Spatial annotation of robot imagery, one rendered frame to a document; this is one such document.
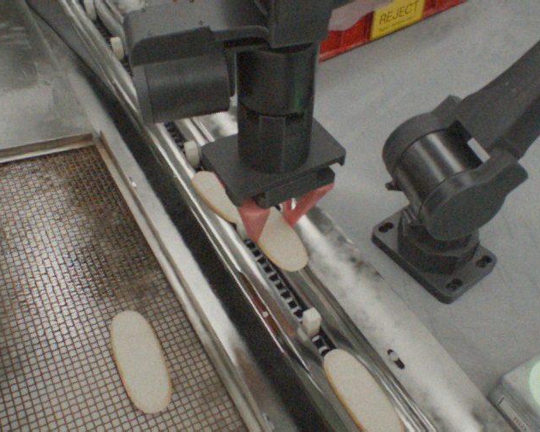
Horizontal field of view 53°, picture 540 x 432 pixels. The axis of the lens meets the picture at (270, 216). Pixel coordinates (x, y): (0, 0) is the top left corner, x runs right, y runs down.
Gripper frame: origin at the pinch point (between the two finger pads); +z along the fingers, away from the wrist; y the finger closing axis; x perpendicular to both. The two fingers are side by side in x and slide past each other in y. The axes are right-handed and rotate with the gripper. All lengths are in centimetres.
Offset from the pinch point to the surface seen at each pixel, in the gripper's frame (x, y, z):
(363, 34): -35, -38, 9
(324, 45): -34.7, -30.1, 8.3
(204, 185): -14.8, 0.4, 7.8
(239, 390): 10.9, 9.1, 4.8
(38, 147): -25.5, 15.8, 3.6
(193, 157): -20.5, -0.8, 8.4
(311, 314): 6.8, -0.7, 6.6
